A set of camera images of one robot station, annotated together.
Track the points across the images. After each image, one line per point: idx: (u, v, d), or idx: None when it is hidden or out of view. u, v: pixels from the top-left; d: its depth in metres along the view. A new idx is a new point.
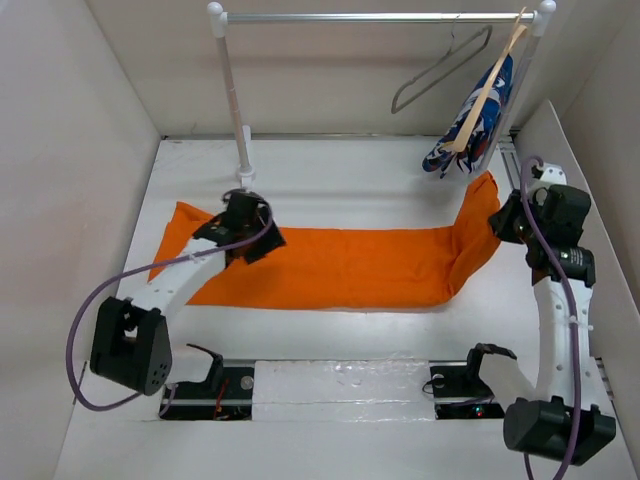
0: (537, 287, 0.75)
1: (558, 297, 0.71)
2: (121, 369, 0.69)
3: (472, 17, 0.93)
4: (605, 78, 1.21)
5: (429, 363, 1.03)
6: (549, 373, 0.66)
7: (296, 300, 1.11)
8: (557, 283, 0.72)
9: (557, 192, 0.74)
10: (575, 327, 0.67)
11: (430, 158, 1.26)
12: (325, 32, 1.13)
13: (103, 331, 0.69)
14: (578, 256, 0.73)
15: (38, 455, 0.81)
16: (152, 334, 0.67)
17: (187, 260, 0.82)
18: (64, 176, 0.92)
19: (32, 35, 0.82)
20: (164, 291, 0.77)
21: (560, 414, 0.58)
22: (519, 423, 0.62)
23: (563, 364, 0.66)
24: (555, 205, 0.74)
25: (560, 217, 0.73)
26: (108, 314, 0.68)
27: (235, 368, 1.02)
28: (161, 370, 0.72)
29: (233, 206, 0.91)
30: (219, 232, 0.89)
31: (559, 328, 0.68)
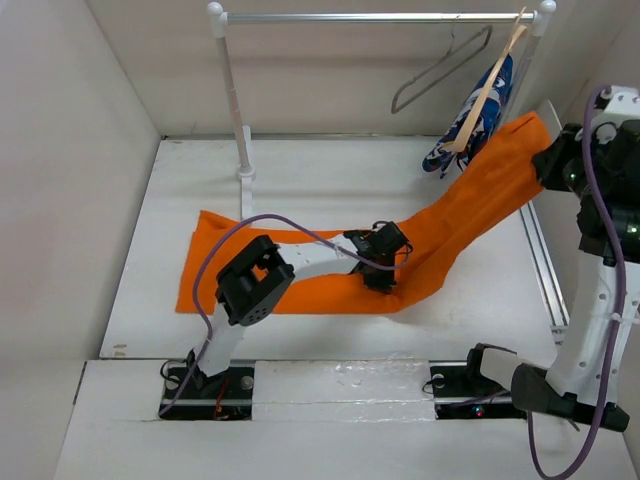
0: (585, 259, 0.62)
1: (606, 286, 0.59)
2: (233, 293, 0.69)
3: (472, 17, 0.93)
4: (606, 78, 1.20)
5: (430, 362, 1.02)
6: (569, 366, 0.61)
7: (305, 306, 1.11)
8: (610, 269, 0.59)
9: (634, 132, 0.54)
10: (615, 326, 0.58)
11: (430, 158, 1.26)
12: (325, 32, 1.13)
13: (246, 254, 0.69)
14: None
15: (38, 455, 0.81)
16: (275, 282, 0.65)
17: (333, 245, 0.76)
18: (63, 175, 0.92)
19: (32, 34, 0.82)
20: (302, 257, 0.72)
21: (566, 407, 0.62)
22: (527, 392, 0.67)
23: (587, 361, 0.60)
24: (628, 150, 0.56)
25: (629, 169, 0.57)
26: (259, 246, 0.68)
27: (236, 368, 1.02)
28: (260, 315, 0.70)
29: (384, 233, 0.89)
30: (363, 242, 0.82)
31: (596, 322, 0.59)
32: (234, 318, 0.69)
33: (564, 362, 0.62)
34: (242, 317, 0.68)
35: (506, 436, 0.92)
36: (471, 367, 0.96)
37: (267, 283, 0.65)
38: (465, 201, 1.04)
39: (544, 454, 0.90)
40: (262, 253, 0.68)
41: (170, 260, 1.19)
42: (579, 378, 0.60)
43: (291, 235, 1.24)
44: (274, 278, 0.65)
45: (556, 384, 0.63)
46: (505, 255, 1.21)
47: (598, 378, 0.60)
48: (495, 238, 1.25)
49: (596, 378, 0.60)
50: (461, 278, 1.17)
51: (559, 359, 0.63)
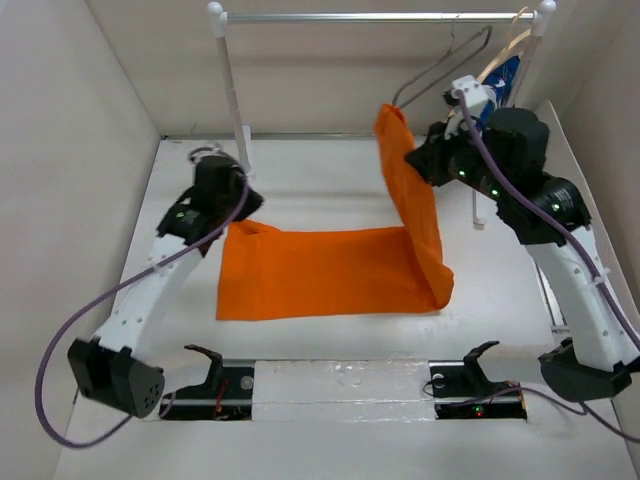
0: (536, 244, 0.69)
1: (573, 261, 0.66)
2: (109, 400, 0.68)
3: (472, 17, 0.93)
4: (605, 76, 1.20)
5: (429, 362, 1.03)
6: (596, 340, 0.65)
7: (322, 309, 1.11)
8: (565, 246, 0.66)
9: (510, 132, 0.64)
10: (603, 286, 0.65)
11: None
12: (323, 31, 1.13)
13: (79, 373, 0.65)
14: (558, 193, 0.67)
15: (39, 455, 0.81)
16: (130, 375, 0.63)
17: (153, 273, 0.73)
18: (64, 175, 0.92)
19: (33, 35, 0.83)
20: (132, 322, 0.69)
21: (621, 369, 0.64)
22: (581, 388, 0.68)
23: (608, 327, 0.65)
24: (515, 149, 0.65)
25: (525, 162, 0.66)
26: (78, 363, 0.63)
27: (235, 368, 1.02)
28: (153, 390, 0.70)
29: (200, 182, 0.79)
30: (188, 220, 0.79)
31: (588, 291, 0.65)
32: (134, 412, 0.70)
33: (590, 339, 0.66)
34: (138, 407, 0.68)
35: (506, 436, 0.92)
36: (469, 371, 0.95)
37: (123, 380, 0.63)
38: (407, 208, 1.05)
39: (545, 454, 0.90)
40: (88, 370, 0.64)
41: None
42: (611, 345, 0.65)
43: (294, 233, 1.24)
44: (125, 371, 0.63)
45: (597, 362, 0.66)
46: (507, 250, 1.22)
47: (622, 334, 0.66)
48: (496, 237, 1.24)
49: (620, 335, 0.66)
50: (460, 276, 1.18)
51: (584, 341, 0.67)
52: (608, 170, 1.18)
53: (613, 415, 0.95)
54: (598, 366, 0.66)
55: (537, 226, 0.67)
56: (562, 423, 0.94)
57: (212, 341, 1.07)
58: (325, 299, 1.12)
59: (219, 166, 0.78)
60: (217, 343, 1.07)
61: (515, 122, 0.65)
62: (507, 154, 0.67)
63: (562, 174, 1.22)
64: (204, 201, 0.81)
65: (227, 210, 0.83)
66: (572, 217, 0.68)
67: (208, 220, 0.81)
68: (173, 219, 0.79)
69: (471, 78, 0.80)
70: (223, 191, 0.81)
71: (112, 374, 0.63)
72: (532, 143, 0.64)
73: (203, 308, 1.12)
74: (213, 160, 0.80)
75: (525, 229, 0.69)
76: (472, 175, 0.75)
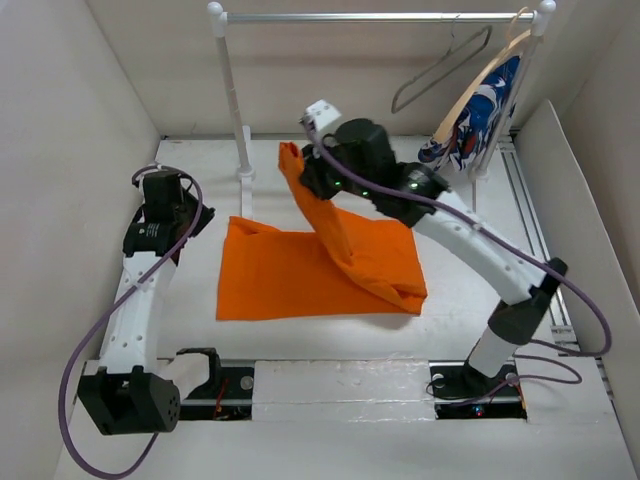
0: (417, 228, 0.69)
1: (451, 221, 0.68)
2: (133, 425, 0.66)
3: (472, 17, 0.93)
4: (604, 77, 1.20)
5: (429, 362, 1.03)
6: (505, 278, 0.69)
7: (321, 309, 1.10)
8: (439, 214, 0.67)
9: (354, 140, 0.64)
10: (484, 230, 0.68)
11: (423, 148, 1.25)
12: (324, 31, 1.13)
13: (96, 410, 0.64)
14: (416, 174, 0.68)
15: (39, 455, 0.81)
16: (148, 388, 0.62)
17: (137, 290, 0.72)
18: (64, 175, 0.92)
19: (33, 35, 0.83)
20: (132, 342, 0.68)
21: (538, 294, 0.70)
22: (527, 329, 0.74)
23: (507, 260, 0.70)
24: (364, 153, 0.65)
25: (377, 159, 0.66)
26: (92, 394, 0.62)
27: (235, 368, 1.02)
28: (174, 403, 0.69)
29: (154, 195, 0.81)
30: (151, 232, 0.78)
31: (474, 242, 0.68)
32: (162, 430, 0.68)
33: (500, 278, 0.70)
34: (165, 420, 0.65)
35: (506, 436, 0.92)
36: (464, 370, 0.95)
37: (143, 394, 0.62)
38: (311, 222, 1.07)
39: (545, 454, 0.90)
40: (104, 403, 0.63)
41: None
42: (517, 276, 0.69)
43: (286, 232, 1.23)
44: (143, 388, 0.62)
45: (517, 296, 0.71)
46: None
47: (520, 263, 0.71)
48: None
49: (520, 263, 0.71)
50: (460, 276, 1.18)
51: (495, 282, 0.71)
52: (608, 169, 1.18)
53: (613, 415, 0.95)
54: (519, 298, 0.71)
55: (410, 212, 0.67)
56: (562, 423, 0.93)
57: (212, 341, 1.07)
58: (313, 301, 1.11)
59: (169, 175, 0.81)
60: (216, 343, 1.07)
61: (354, 131, 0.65)
62: (358, 157, 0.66)
63: (562, 173, 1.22)
64: (162, 212, 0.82)
65: (184, 218, 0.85)
66: (433, 189, 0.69)
67: (170, 228, 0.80)
68: (135, 238, 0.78)
69: (320, 99, 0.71)
70: (176, 202, 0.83)
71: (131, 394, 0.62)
72: (376, 140, 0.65)
73: (203, 308, 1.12)
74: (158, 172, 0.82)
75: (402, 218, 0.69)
76: (341, 183, 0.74)
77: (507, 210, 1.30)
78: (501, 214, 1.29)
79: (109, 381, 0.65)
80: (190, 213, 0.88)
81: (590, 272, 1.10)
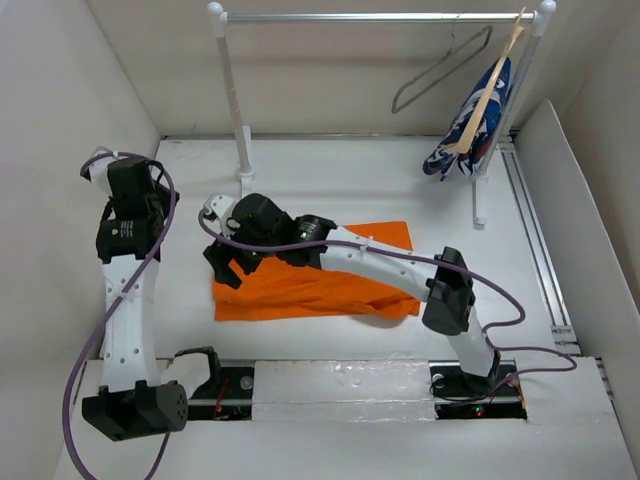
0: (325, 265, 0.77)
1: (342, 250, 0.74)
2: (146, 433, 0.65)
3: (473, 17, 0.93)
4: (604, 77, 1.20)
5: (429, 362, 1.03)
6: (405, 281, 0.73)
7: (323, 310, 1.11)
8: (329, 247, 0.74)
9: (246, 215, 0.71)
10: (370, 247, 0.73)
11: (430, 161, 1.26)
12: (324, 31, 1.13)
13: (106, 426, 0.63)
14: (309, 224, 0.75)
15: (39, 455, 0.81)
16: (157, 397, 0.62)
17: (123, 301, 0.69)
18: (64, 175, 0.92)
19: (33, 35, 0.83)
20: (130, 356, 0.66)
21: (436, 285, 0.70)
22: (451, 323, 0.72)
23: (402, 265, 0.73)
24: (258, 222, 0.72)
25: (272, 222, 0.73)
26: (100, 413, 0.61)
27: (235, 368, 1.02)
28: (182, 403, 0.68)
29: (124, 189, 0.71)
30: (125, 232, 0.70)
31: (367, 260, 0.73)
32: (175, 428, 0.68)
33: (401, 283, 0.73)
34: (176, 421, 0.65)
35: (507, 437, 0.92)
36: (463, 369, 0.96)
37: (152, 405, 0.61)
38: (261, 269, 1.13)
39: (545, 454, 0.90)
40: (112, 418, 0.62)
41: (170, 260, 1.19)
42: (415, 277, 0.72)
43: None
44: (149, 399, 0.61)
45: (423, 292, 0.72)
46: (509, 250, 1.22)
47: (415, 263, 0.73)
48: (495, 237, 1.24)
49: (417, 264, 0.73)
50: None
51: (405, 288, 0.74)
52: (608, 169, 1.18)
53: (613, 415, 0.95)
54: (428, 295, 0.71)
55: (312, 257, 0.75)
56: (562, 424, 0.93)
57: (212, 342, 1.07)
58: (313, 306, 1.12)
59: (138, 165, 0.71)
60: (216, 343, 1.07)
61: (244, 207, 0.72)
62: (256, 227, 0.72)
63: (562, 174, 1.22)
64: (131, 207, 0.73)
65: (159, 208, 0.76)
66: (323, 231, 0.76)
67: (146, 223, 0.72)
68: (109, 240, 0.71)
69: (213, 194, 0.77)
70: (149, 192, 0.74)
71: (138, 407, 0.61)
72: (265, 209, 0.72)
73: (202, 308, 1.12)
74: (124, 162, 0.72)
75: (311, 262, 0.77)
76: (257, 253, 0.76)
77: (507, 211, 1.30)
78: (500, 214, 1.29)
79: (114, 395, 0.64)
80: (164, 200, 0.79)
81: (590, 273, 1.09)
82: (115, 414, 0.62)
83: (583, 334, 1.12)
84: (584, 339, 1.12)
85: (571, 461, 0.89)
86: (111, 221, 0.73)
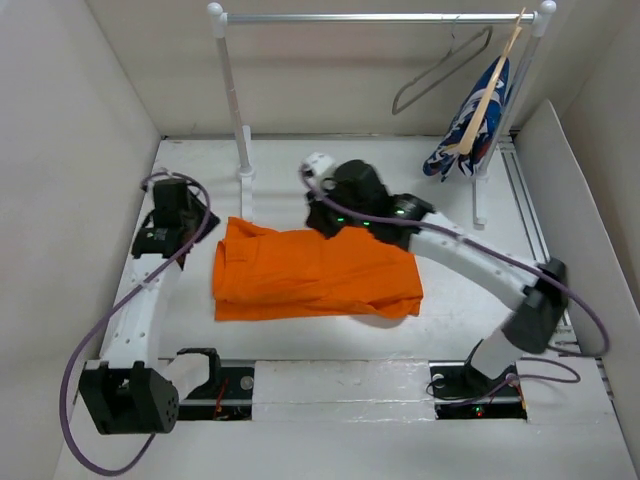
0: (412, 249, 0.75)
1: (436, 238, 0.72)
2: (130, 426, 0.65)
3: (473, 17, 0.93)
4: (604, 77, 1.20)
5: (429, 362, 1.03)
6: (498, 280, 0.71)
7: (322, 310, 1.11)
8: (425, 230, 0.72)
9: (348, 180, 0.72)
10: (469, 240, 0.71)
11: (430, 162, 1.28)
12: (324, 31, 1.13)
13: (95, 406, 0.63)
14: (406, 202, 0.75)
15: (39, 455, 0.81)
16: (149, 389, 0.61)
17: (141, 289, 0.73)
18: (65, 175, 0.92)
19: (33, 36, 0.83)
20: (136, 338, 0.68)
21: (532, 295, 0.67)
22: (534, 339, 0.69)
23: (497, 265, 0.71)
24: (357, 189, 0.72)
25: (369, 193, 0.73)
26: (91, 389, 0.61)
27: (236, 368, 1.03)
28: (172, 406, 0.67)
29: (163, 201, 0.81)
30: (159, 237, 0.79)
31: (461, 250, 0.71)
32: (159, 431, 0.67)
33: (494, 282, 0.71)
34: (163, 422, 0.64)
35: (507, 437, 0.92)
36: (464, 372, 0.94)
37: (143, 395, 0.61)
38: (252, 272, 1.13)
39: (546, 454, 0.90)
40: (104, 398, 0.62)
41: None
42: (509, 282, 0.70)
43: (283, 234, 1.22)
44: (144, 389, 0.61)
45: (514, 298, 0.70)
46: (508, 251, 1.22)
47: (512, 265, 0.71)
48: (495, 237, 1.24)
49: (511, 267, 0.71)
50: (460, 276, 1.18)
51: (494, 288, 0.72)
52: (608, 169, 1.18)
53: (613, 415, 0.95)
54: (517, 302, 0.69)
55: (403, 237, 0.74)
56: (562, 424, 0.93)
57: (212, 342, 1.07)
58: (311, 308, 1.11)
59: (179, 183, 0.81)
60: (216, 343, 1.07)
61: (344, 171, 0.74)
62: (354, 193, 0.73)
63: (562, 174, 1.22)
64: (167, 218, 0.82)
65: (190, 224, 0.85)
66: (419, 214, 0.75)
67: (178, 233, 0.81)
68: (143, 242, 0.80)
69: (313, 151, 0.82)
70: (185, 208, 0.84)
71: (133, 394, 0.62)
72: (368, 176, 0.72)
73: (203, 308, 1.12)
74: (168, 180, 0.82)
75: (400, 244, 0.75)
76: (344, 220, 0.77)
77: (507, 211, 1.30)
78: (500, 214, 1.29)
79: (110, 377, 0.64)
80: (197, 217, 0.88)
81: (590, 273, 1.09)
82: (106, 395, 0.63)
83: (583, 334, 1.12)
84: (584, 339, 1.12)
85: (571, 462, 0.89)
86: (148, 229, 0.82)
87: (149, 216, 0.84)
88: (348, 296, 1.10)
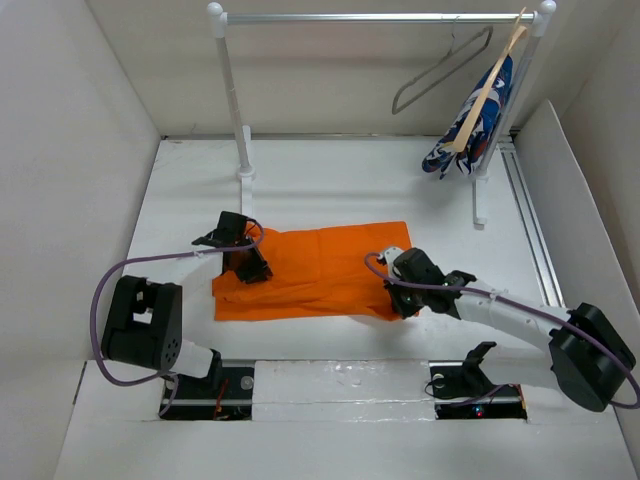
0: (464, 314, 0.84)
1: (474, 297, 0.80)
2: (131, 346, 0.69)
3: (473, 17, 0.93)
4: (604, 77, 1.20)
5: (429, 362, 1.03)
6: (533, 331, 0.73)
7: (321, 310, 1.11)
8: (464, 294, 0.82)
9: (399, 262, 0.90)
10: (500, 296, 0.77)
11: (430, 158, 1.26)
12: (324, 32, 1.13)
13: (117, 308, 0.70)
14: (454, 276, 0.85)
15: (40, 454, 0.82)
16: (172, 300, 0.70)
17: (193, 254, 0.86)
18: (65, 175, 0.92)
19: (34, 36, 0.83)
20: (177, 274, 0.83)
21: (561, 338, 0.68)
22: (582, 386, 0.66)
23: (528, 314, 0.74)
24: (409, 270, 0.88)
25: (421, 272, 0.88)
26: (125, 288, 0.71)
27: (237, 368, 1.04)
28: (173, 348, 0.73)
29: (227, 221, 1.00)
30: (215, 239, 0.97)
31: (497, 308, 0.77)
32: (151, 368, 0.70)
33: (531, 335, 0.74)
34: (164, 348, 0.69)
35: (506, 436, 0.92)
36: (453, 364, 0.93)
37: (165, 308, 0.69)
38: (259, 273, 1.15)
39: (545, 454, 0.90)
40: (130, 302, 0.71)
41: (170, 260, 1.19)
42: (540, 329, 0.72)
43: (283, 234, 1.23)
44: (168, 299, 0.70)
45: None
46: (509, 251, 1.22)
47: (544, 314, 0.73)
48: (496, 237, 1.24)
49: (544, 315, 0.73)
50: None
51: (535, 340, 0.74)
52: (608, 170, 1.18)
53: (613, 415, 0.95)
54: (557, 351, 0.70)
55: (451, 306, 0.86)
56: (562, 424, 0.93)
57: (212, 342, 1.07)
58: (312, 310, 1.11)
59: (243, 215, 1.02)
60: (217, 344, 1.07)
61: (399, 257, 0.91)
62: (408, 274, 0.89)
63: (562, 174, 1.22)
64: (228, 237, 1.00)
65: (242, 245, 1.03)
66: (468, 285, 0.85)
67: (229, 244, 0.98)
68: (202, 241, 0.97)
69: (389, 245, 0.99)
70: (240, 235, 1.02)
71: (157, 302, 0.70)
72: (416, 261, 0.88)
73: (203, 308, 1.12)
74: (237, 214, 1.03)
75: (450, 311, 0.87)
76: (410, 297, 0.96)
77: (507, 211, 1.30)
78: (500, 214, 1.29)
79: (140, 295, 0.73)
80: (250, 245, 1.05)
81: (591, 273, 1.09)
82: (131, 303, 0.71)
83: None
84: None
85: (570, 460, 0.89)
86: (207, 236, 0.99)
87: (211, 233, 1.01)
88: (345, 299, 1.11)
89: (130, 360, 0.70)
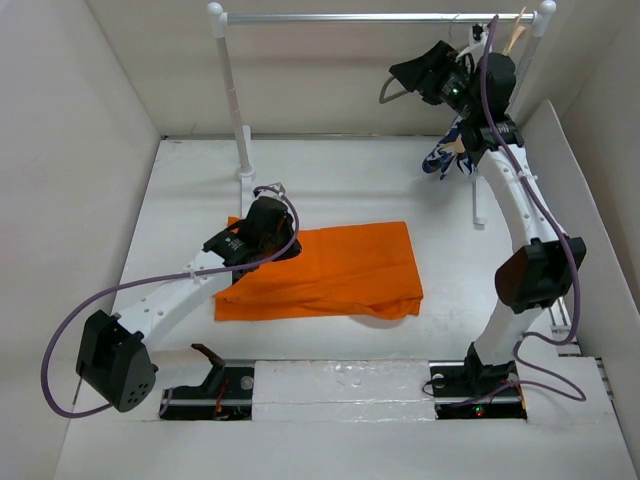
0: (481, 162, 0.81)
1: (503, 164, 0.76)
2: (97, 383, 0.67)
3: (472, 17, 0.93)
4: (604, 77, 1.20)
5: (429, 362, 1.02)
6: (520, 224, 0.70)
7: (324, 310, 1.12)
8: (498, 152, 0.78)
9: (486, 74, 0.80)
10: (525, 180, 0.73)
11: (430, 158, 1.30)
12: (325, 32, 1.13)
13: (85, 346, 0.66)
14: (503, 127, 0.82)
15: (39, 454, 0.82)
16: (130, 362, 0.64)
17: (188, 278, 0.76)
18: (65, 176, 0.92)
19: (33, 36, 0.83)
20: (153, 312, 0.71)
21: (542, 253, 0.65)
22: (518, 288, 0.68)
23: (529, 210, 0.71)
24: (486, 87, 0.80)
25: (493, 97, 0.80)
26: (91, 332, 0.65)
27: (236, 368, 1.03)
28: (139, 390, 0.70)
29: (256, 216, 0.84)
30: (233, 245, 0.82)
31: (514, 186, 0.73)
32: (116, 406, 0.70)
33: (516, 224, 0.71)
34: (124, 397, 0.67)
35: (507, 436, 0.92)
36: (429, 72, 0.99)
37: (122, 366, 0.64)
38: (261, 275, 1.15)
39: (545, 454, 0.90)
40: (96, 345, 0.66)
41: (170, 260, 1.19)
42: (529, 226, 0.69)
43: None
44: (127, 359, 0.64)
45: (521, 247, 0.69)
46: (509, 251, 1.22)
47: (544, 221, 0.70)
48: (495, 238, 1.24)
49: (542, 221, 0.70)
50: (460, 276, 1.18)
51: (514, 231, 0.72)
52: (608, 170, 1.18)
53: (613, 415, 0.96)
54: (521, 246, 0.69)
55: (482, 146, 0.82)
56: (563, 424, 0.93)
57: (212, 341, 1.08)
58: (314, 310, 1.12)
59: (278, 209, 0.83)
60: (217, 343, 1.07)
61: (493, 68, 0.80)
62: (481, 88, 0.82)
63: (562, 173, 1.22)
64: (252, 233, 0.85)
65: (268, 247, 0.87)
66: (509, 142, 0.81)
67: (249, 251, 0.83)
68: (220, 241, 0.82)
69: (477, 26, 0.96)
70: (269, 232, 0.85)
71: (116, 358, 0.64)
72: (500, 83, 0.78)
73: (203, 308, 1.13)
74: (273, 202, 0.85)
75: (475, 151, 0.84)
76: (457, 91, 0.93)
77: None
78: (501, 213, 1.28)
79: (115, 330, 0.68)
80: (284, 242, 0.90)
81: (591, 273, 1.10)
82: (99, 345, 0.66)
83: (585, 334, 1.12)
84: (585, 339, 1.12)
85: (571, 460, 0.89)
86: (231, 233, 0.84)
87: (238, 224, 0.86)
88: (348, 300, 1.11)
89: (99, 391, 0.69)
